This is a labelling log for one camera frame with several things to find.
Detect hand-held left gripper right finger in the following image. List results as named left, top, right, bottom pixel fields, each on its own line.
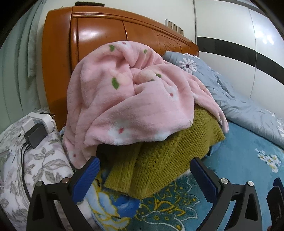
left=190, top=157, right=263, bottom=231

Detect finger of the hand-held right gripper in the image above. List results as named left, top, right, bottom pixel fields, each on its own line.
left=266, top=177, right=284, bottom=231

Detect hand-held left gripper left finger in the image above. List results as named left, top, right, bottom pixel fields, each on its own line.
left=26, top=156, right=101, bottom=231

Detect pink fleece pants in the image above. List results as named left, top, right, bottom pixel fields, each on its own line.
left=63, top=41, right=229, bottom=170

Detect blue floral bed blanket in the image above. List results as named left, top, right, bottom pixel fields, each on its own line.
left=60, top=122, right=284, bottom=231

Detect white leaf-print cloth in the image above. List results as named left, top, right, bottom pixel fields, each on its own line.
left=0, top=108, right=75, bottom=231

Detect olive green knitted sweater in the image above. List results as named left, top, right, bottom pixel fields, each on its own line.
left=96, top=106, right=225, bottom=200

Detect black charger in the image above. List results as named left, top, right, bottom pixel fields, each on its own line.
left=24, top=124, right=48, bottom=149

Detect white power strip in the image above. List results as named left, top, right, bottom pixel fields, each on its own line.
left=21, top=112, right=56, bottom=135

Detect grey-blue floral quilt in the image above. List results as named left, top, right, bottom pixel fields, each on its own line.
left=162, top=52, right=284, bottom=150

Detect grey-green curtain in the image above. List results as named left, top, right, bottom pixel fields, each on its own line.
left=0, top=4, right=54, bottom=134

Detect wooden headboard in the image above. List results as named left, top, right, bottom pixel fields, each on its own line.
left=42, top=6, right=199, bottom=134

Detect white wardrobe with black stripe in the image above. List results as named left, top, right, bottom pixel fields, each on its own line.
left=192, top=0, right=284, bottom=116

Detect black flat object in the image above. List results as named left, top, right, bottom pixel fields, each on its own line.
left=74, top=1, right=105, bottom=7

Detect black cable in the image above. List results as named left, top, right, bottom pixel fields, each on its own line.
left=20, top=143, right=34, bottom=200

